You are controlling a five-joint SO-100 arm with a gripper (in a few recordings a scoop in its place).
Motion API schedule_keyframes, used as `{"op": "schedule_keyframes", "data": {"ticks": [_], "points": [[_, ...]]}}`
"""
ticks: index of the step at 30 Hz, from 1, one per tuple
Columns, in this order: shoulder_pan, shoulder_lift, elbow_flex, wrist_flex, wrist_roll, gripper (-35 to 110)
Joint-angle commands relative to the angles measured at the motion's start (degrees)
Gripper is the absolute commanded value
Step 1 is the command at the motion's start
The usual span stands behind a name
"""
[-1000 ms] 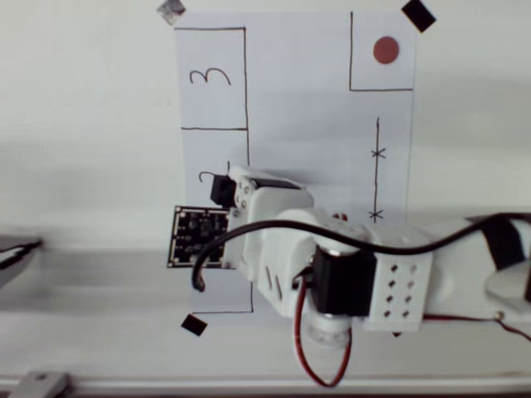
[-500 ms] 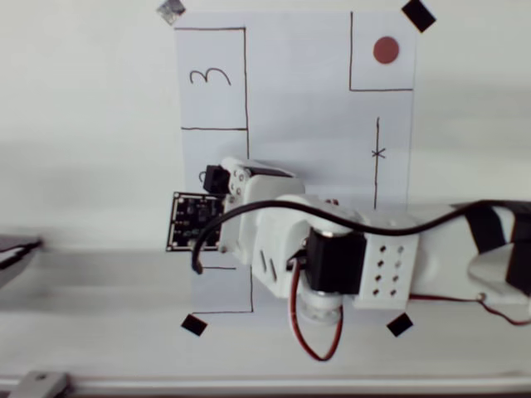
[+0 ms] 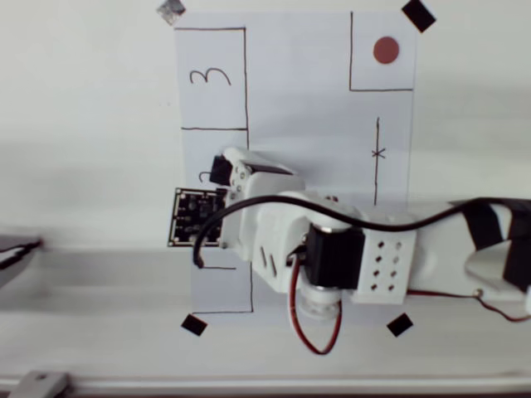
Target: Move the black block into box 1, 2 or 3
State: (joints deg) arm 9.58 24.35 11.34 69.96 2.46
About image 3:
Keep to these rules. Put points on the grey tape piece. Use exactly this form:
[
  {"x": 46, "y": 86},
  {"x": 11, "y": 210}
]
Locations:
[{"x": 171, "y": 11}]

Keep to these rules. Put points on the red round sticker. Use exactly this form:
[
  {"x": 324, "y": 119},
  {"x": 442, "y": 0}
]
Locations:
[{"x": 386, "y": 50}]

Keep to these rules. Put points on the black tape piece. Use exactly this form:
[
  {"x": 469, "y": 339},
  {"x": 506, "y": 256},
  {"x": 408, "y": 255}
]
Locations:
[
  {"x": 193, "y": 325},
  {"x": 419, "y": 16},
  {"x": 400, "y": 325}
]

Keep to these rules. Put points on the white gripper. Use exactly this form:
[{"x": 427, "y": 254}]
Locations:
[{"x": 239, "y": 177}]

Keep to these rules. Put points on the grey metal clamp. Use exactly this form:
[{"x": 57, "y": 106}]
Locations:
[{"x": 41, "y": 383}]

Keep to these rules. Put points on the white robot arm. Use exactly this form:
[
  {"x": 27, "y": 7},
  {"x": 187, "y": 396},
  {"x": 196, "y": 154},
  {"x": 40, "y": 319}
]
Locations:
[{"x": 439, "y": 257}]

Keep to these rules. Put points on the dark grey wedge-shaped object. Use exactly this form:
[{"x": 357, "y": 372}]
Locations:
[{"x": 14, "y": 253}]

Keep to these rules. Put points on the white paper sheet with markings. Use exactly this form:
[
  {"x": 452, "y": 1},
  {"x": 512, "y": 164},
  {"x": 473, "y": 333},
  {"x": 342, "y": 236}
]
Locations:
[{"x": 298, "y": 83}]

